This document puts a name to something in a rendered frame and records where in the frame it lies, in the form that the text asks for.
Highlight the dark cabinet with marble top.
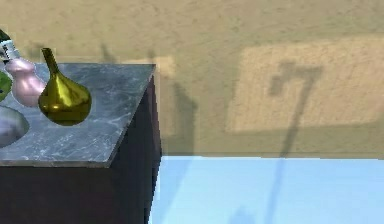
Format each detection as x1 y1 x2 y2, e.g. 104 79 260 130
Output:
0 62 163 224

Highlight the gold metal vase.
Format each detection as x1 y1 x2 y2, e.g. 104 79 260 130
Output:
37 47 93 127

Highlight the pink gourd-shaped vase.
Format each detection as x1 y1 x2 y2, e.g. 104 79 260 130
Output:
4 57 47 108

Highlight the silver metal bowl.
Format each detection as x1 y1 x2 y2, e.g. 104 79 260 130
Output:
0 105 30 148

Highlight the green round object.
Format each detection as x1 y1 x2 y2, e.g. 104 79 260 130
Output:
0 70 13 102

